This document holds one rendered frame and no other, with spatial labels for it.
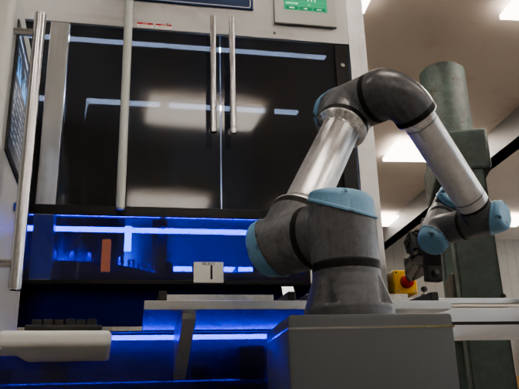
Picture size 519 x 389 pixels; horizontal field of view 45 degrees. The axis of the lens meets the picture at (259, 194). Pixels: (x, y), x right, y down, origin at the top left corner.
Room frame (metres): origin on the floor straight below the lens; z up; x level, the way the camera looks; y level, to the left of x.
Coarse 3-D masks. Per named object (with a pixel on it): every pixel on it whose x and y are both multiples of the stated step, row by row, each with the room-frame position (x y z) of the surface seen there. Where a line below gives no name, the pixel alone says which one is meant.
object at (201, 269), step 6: (198, 264) 1.75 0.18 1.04; (204, 264) 1.75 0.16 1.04; (210, 264) 1.75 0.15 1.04; (216, 264) 1.76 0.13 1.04; (222, 264) 1.76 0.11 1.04; (198, 270) 1.75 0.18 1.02; (204, 270) 1.75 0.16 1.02; (216, 270) 1.76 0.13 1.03; (222, 270) 1.76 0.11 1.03; (198, 276) 1.75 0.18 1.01; (204, 276) 1.75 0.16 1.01; (216, 276) 1.76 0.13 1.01; (222, 276) 1.76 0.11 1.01; (216, 282) 1.76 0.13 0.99; (222, 282) 1.76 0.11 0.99
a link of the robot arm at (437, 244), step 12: (432, 216) 1.50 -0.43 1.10; (444, 216) 1.47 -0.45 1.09; (420, 228) 1.52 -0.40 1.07; (432, 228) 1.47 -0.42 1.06; (444, 228) 1.47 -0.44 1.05; (420, 240) 1.50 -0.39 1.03; (432, 240) 1.48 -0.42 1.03; (444, 240) 1.47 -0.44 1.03; (456, 240) 1.48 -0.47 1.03; (432, 252) 1.51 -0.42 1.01
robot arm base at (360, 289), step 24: (336, 264) 1.00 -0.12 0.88; (360, 264) 1.00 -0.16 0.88; (312, 288) 1.03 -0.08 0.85; (336, 288) 0.99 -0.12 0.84; (360, 288) 0.99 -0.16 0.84; (384, 288) 1.02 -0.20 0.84; (312, 312) 1.01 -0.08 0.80; (336, 312) 0.98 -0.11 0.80; (360, 312) 0.98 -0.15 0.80; (384, 312) 1.00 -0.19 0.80
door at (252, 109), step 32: (224, 64) 1.77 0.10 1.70; (256, 64) 1.79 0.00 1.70; (288, 64) 1.81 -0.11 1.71; (320, 64) 1.83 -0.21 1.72; (224, 96) 1.77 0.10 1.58; (256, 96) 1.79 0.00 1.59; (288, 96) 1.81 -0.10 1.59; (224, 128) 1.77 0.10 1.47; (256, 128) 1.79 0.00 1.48; (288, 128) 1.81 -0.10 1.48; (224, 160) 1.77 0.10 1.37; (256, 160) 1.79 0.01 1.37; (288, 160) 1.81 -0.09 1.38; (224, 192) 1.77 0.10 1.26; (256, 192) 1.79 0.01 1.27
